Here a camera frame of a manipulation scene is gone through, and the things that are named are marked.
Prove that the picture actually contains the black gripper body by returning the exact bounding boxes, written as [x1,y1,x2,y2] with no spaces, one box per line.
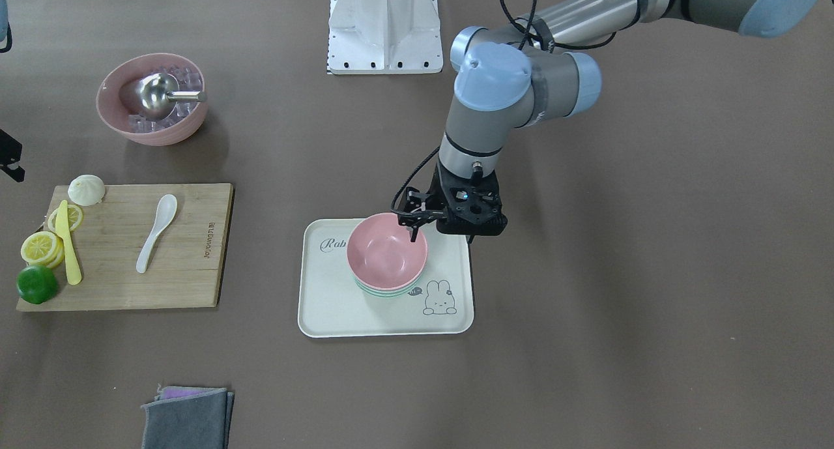
[399,163,508,236]

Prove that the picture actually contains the small pink bowl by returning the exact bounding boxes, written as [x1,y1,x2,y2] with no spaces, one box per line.
[346,212,429,291]

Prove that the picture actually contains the white ceramic spoon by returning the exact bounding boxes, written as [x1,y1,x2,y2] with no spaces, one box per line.
[135,194,178,274]

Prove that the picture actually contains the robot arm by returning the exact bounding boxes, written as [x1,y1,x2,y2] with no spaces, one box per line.
[391,0,818,242]

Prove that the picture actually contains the green bowl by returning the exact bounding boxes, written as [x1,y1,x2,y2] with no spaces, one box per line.
[354,278,423,298]

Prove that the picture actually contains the large pink ice bowl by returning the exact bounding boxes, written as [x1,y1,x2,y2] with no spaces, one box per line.
[95,52,209,146]

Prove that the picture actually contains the cream rabbit tray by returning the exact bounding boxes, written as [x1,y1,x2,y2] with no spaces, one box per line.
[298,218,476,338]

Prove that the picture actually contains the bamboo cutting board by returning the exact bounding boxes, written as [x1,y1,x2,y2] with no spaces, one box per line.
[17,184,233,312]

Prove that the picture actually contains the grey folded cloth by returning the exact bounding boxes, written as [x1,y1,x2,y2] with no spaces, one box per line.
[142,387,235,448]

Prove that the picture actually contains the metal ice scoop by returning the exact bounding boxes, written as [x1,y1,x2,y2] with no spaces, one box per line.
[134,73,207,121]

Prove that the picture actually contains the purple cloth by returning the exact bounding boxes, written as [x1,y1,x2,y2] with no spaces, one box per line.
[156,386,211,399]

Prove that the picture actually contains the lemon slice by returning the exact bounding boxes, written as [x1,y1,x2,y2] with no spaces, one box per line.
[46,203,83,233]
[20,231,65,268]

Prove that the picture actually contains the yellow plastic knife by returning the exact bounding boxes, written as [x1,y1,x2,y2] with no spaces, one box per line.
[54,200,83,285]

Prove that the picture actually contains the green lime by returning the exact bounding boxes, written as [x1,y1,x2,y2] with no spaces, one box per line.
[17,265,59,304]

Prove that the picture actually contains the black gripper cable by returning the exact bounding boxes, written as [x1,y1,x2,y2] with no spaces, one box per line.
[391,145,441,216]

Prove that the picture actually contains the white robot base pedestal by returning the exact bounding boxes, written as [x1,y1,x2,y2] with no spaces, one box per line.
[326,0,444,76]

